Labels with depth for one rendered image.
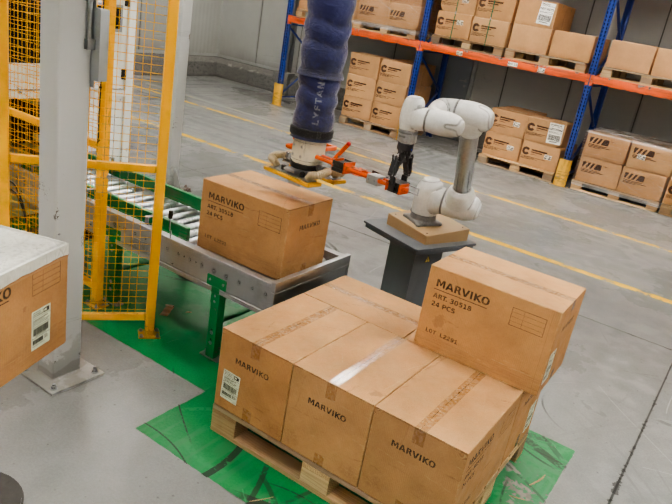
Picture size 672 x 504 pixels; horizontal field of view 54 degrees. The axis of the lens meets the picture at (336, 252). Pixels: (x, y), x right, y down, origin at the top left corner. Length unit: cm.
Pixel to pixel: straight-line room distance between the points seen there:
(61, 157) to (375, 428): 176
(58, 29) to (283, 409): 182
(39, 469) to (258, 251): 145
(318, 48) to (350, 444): 183
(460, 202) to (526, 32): 688
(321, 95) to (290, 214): 61
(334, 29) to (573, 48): 727
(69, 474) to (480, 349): 180
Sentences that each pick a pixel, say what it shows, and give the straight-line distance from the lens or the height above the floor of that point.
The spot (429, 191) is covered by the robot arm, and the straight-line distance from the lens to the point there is 391.
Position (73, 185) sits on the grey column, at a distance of 322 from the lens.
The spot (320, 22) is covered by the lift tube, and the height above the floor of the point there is 185.
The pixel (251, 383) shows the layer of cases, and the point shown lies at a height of 35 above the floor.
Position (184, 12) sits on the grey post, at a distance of 639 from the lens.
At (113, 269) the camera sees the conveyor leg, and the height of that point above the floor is 23.
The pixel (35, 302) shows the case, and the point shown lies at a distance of 245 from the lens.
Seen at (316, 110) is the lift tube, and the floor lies 144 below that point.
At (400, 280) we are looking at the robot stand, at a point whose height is 45.
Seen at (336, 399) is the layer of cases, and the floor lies 49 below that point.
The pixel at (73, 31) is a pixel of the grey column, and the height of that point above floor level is 167.
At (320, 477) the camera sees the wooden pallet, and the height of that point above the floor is 10.
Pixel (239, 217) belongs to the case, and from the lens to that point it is 359.
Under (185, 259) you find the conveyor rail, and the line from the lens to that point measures 375.
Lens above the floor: 196
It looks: 20 degrees down
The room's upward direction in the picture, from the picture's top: 10 degrees clockwise
